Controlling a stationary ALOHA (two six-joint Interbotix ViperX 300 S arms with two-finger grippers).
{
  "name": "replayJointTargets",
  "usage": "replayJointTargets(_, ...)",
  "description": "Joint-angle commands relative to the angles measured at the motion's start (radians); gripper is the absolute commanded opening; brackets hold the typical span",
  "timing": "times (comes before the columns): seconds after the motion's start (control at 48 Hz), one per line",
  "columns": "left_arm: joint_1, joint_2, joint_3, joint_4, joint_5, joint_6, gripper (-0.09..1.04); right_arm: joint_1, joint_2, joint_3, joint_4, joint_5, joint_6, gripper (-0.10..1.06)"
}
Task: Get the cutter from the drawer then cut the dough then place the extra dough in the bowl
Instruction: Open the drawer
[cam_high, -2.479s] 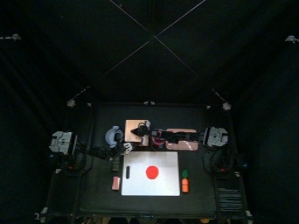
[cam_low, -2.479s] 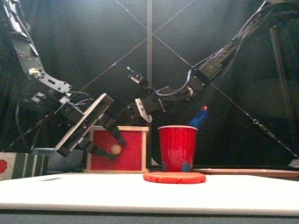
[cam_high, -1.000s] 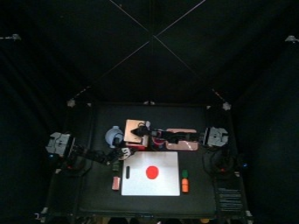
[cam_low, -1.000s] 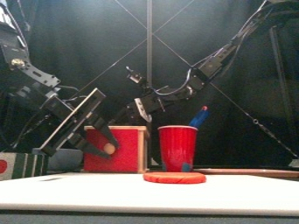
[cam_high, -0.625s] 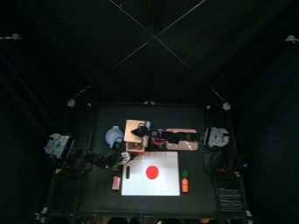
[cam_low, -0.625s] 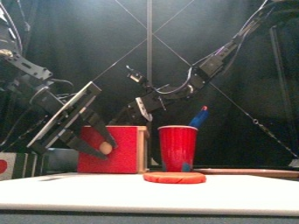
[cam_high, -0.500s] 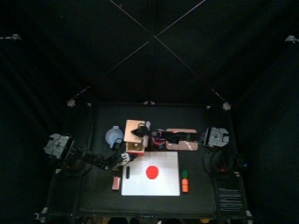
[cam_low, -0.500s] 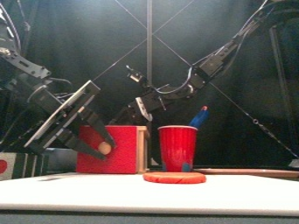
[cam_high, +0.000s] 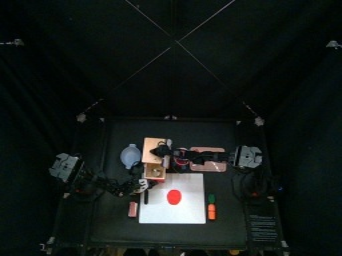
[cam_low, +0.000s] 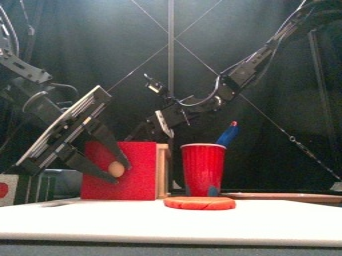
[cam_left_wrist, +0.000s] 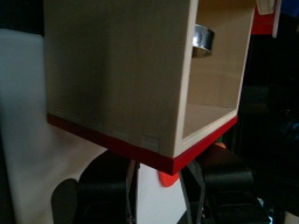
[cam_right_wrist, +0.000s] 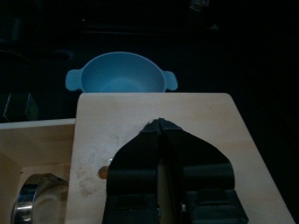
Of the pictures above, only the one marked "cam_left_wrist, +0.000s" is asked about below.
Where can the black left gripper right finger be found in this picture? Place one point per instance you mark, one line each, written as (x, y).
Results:
(228, 180)

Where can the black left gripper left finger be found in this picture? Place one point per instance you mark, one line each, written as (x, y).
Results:
(104, 186)

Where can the wooden drawer with red front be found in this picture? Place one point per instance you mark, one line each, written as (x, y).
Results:
(117, 73)

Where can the round metal dough cutter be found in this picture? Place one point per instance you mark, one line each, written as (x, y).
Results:
(204, 40)

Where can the red and white toy cabinet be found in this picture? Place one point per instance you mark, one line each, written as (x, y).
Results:
(264, 23)

